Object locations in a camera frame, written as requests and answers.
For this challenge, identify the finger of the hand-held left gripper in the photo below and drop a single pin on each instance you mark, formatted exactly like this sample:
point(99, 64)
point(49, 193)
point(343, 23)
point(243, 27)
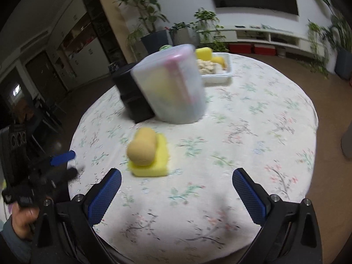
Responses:
point(63, 158)
point(60, 177)

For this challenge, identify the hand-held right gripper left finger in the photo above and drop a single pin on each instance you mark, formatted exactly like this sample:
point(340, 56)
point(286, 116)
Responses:
point(104, 199)

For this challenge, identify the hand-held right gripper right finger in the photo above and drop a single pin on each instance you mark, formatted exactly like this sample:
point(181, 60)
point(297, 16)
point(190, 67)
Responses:
point(249, 196)

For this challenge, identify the yellow sponge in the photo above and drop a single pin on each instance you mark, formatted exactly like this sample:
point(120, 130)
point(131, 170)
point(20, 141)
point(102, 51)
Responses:
point(156, 165)

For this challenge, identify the round tan sponge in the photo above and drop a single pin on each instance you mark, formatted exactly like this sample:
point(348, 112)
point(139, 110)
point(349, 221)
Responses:
point(142, 147)

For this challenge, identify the white plastic tray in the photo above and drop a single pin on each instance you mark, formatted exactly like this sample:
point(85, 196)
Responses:
point(220, 75)

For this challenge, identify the cream chenille scrubber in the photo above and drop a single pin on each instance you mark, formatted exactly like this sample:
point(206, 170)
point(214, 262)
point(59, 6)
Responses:
point(208, 66)

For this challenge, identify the thick yellow sponge block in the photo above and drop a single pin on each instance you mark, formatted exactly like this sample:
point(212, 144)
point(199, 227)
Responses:
point(204, 53)

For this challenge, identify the green cloth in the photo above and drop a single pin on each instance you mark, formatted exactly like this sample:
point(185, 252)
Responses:
point(165, 47)

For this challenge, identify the person's left forearm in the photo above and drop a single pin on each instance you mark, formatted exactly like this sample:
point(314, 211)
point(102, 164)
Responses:
point(12, 244)

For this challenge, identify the person's left hand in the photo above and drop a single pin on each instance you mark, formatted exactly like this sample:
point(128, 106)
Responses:
point(23, 222)

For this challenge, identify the dark dining chair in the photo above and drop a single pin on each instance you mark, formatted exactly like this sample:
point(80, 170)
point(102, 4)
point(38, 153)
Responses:
point(48, 112)

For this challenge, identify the floral tablecloth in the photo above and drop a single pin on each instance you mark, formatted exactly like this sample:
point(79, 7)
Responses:
point(233, 148)

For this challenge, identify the black cylindrical container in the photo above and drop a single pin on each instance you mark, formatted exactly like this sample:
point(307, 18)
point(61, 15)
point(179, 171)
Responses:
point(132, 93)

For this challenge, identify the grey round object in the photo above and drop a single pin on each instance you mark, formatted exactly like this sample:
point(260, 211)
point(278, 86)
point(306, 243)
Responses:
point(347, 143)

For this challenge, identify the translucent plastic container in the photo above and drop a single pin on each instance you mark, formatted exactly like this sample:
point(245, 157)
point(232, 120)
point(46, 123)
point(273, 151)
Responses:
point(170, 88)

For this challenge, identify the round orange-yellow sponge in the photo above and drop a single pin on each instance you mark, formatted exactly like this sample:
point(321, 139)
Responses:
point(219, 62)

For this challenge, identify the thin-leaf plant on stand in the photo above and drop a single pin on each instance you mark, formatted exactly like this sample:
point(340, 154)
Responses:
point(134, 38)

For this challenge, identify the pink cleaning cloth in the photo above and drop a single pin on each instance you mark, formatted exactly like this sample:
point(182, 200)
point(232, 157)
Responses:
point(176, 68)

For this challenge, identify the dark blue plant pot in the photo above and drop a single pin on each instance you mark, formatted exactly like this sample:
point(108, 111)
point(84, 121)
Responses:
point(155, 42)

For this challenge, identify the red storage box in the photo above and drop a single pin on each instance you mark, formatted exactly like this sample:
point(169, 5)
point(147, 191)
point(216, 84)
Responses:
point(240, 48)
point(264, 49)

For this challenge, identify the small white pot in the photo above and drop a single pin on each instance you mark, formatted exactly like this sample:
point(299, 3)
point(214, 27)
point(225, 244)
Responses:
point(280, 51)

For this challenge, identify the grey-blue plant pot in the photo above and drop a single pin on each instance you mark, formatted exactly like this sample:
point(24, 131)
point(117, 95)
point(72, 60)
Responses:
point(343, 64)

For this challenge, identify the white television console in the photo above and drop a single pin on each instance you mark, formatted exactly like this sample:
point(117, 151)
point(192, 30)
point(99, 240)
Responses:
point(261, 34)

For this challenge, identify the hanging vine plant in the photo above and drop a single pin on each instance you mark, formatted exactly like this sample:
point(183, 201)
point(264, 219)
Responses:
point(317, 46)

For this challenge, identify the grey ribbed plant pot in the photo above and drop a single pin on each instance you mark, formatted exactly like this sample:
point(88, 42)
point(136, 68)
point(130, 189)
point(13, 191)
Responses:
point(181, 37)

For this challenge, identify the tall leafy houseplant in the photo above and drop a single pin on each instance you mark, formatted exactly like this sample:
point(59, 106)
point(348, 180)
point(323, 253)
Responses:
point(143, 2)

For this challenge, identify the bushy trailing houseplant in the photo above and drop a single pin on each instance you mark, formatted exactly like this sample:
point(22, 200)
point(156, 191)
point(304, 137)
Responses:
point(210, 26)

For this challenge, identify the small green plant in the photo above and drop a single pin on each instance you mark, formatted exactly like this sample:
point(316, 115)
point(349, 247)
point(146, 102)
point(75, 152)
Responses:
point(180, 25)

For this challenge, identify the large broad-leaf plant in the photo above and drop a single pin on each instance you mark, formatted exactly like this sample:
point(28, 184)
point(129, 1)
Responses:
point(337, 24)

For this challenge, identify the white wall cabinet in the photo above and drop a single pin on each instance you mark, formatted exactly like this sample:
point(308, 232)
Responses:
point(82, 46)

